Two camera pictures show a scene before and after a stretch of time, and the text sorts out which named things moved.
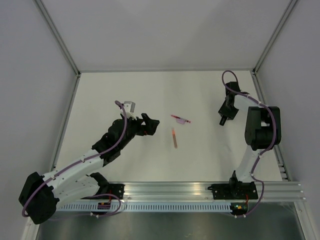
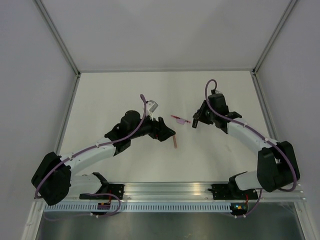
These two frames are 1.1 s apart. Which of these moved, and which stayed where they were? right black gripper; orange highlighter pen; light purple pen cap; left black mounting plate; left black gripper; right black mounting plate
Moved: right black gripper; left black gripper
Stayed: orange highlighter pen; light purple pen cap; right black mounting plate; left black mounting plate
